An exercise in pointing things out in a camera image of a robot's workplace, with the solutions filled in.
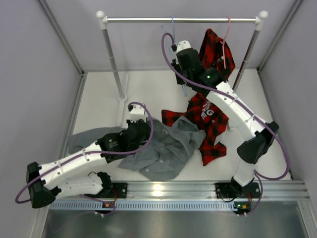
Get light blue wire hanger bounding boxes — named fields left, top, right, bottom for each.
left=161, top=15, right=187, bottom=97

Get grey button shirt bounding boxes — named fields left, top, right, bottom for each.
left=68, top=116, right=206, bottom=181

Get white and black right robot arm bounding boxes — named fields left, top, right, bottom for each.
left=171, top=41, right=279, bottom=198

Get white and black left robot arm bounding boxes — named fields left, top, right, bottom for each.
left=26, top=119, right=152, bottom=209

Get red black plaid shirt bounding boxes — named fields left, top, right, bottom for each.
left=161, top=29, right=235, bottom=166

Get silver white clothes rack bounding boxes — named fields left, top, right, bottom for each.
left=96, top=10, right=268, bottom=102

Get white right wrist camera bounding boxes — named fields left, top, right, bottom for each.
left=171, top=41, right=191, bottom=53

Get pink wire hanger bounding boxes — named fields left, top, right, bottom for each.
left=222, top=16, right=231, bottom=69

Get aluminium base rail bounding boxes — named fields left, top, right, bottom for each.
left=108, top=180, right=308, bottom=199

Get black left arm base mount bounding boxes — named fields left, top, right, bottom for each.
left=97, top=182, right=128, bottom=198

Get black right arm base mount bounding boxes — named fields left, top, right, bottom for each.
left=215, top=182, right=244, bottom=199

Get grey slotted cable duct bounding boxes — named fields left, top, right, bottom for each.
left=50, top=200, right=250, bottom=212

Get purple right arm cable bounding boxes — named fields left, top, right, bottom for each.
left=161, top=33, right=291, bottom=216

